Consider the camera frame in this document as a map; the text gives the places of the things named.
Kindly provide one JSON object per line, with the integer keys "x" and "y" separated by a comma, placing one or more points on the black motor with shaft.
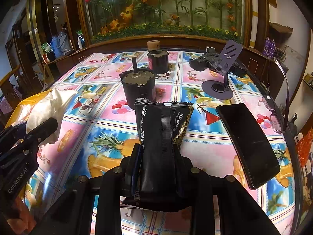
{"x": 138, "y": 83}

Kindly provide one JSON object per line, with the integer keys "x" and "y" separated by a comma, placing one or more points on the white cloth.
{"x": 53, "y": 105}

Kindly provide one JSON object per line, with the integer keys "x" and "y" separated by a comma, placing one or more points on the black snack packet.
{"x": 163, "y": 175}

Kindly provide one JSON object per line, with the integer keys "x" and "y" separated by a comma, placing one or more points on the purple phone stand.
{"x": 217, "y": 89}

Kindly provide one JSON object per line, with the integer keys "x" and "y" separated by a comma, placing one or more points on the black phone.
{"x": 253, "y": 149}

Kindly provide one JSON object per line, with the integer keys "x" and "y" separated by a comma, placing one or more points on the eyeglasses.
{"x": 272, "y": 99}

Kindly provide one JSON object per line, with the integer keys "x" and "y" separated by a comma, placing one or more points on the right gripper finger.
{"x": 133, "y": 169}

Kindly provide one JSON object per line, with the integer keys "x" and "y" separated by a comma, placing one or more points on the black gadget on table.
{"x": 210, "y": 58}

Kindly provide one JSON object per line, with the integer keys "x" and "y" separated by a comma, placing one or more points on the yellow cardboard box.
{"x": 24, "y": 108}

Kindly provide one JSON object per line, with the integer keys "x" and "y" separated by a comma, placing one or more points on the wooden chair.
{"x": 7, "y": 89}

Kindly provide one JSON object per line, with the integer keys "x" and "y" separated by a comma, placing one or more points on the black cylinder with gear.
{"x": 158, "y": 61}

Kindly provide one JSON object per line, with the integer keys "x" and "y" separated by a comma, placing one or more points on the red mesh bag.
{"x": 24, "y": 222}

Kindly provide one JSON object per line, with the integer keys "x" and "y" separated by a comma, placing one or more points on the wooden spool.
{"x": 153, "y": 45}

